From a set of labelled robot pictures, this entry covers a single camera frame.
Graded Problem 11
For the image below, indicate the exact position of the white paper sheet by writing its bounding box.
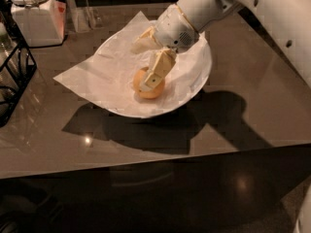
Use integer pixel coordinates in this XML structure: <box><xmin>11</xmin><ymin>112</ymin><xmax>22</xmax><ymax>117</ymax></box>
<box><xmin>54</xmin><ymin>13</ymin><xmax>212</xmax><ymax>118</ymax></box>

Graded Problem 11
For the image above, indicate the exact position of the black wire rack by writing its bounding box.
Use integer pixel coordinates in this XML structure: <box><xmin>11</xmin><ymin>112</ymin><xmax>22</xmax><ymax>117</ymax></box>
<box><xmin>0</xmin><ymin>32</ymin><xmax>38</xmax><ymax>128</ymax></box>

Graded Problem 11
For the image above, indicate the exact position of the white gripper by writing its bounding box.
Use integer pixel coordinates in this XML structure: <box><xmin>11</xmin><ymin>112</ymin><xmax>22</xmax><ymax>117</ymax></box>
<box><xmin>130</xmin><ymin>4</ymin><xmax>199</xmax><ymax>89</ymax></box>

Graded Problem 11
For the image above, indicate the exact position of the white ceramic clip-top jar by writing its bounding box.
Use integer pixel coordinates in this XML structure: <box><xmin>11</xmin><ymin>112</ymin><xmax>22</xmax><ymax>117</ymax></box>
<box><xmin>11</xmin><ymin>0</ymin><xmax>66</xmax><ymax>48</ymax></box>

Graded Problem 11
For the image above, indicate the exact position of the clear acrylic stand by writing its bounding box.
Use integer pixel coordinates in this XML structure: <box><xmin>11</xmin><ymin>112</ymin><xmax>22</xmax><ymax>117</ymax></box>
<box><xmin>66</xmin><ymin>0</ymin><xmax>103</xmax><ymax>33</ymax></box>

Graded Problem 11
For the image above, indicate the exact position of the white bowl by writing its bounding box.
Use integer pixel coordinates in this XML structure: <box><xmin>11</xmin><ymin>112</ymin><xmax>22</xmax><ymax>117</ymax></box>
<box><xmin>99</xmin><ymin>20</ymin><xmax>212</xmax><ymax>118</ymax></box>

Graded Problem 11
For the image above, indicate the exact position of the orange fruit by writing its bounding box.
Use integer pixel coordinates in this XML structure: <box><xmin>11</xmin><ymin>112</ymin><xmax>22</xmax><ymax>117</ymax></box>
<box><xmin>133</xmin><ymin>67</ymin><xmax>165</xmax><ymax>99</ymax></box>

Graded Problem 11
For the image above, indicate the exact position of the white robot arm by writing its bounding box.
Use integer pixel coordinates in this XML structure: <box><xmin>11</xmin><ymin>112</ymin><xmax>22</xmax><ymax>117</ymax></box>
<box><xmin>159</xmin><ymin>0</ymin><xmax>311</xmax><ymax>233</ymax></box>

